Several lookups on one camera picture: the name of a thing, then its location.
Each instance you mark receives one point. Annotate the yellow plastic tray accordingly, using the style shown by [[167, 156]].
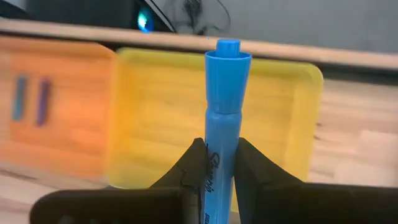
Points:
[[161, 118]]

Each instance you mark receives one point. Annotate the blue Sharpie highlighter marker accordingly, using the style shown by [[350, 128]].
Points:
[[225, 93]]

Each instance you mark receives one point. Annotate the purple slim highlighter pen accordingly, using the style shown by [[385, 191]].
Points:
[[43, 102]]

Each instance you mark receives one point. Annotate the orange plastic tray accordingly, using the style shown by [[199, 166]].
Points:
[[74, 102]]

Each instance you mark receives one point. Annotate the black computer tower blue light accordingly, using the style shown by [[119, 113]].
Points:
[[93, 14]]

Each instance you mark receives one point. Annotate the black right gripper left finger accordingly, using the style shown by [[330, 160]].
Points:
[[140, 205]]

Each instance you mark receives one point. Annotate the teal slim highlighter pen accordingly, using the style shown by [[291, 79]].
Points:
[[19, 98]]

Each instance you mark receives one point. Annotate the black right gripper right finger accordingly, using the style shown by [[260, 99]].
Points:
[[295, 205]]

